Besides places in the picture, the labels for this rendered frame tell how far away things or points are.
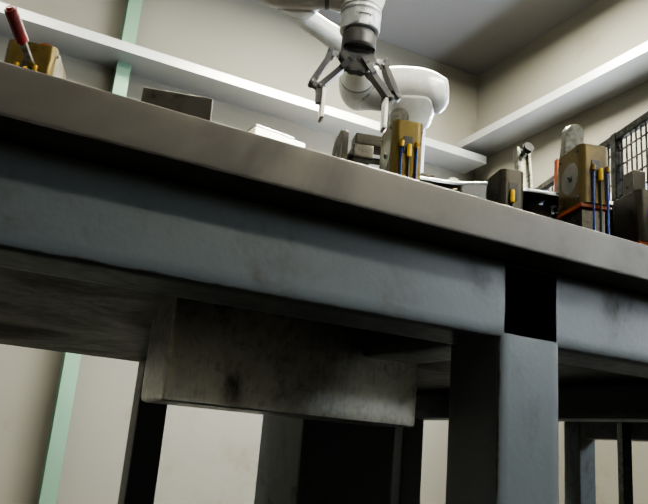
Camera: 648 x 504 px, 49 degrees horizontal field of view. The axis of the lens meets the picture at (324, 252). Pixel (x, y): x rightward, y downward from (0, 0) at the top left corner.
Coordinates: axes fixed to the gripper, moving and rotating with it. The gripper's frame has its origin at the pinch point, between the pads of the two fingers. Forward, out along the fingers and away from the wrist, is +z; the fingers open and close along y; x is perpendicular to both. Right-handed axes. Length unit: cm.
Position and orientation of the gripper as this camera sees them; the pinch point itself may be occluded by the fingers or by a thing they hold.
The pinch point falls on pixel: (352, 120)
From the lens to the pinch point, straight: 154.6
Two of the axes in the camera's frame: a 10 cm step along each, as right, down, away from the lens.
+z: -0.8, 9.6, -2.6
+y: 9.8, 1.3, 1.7
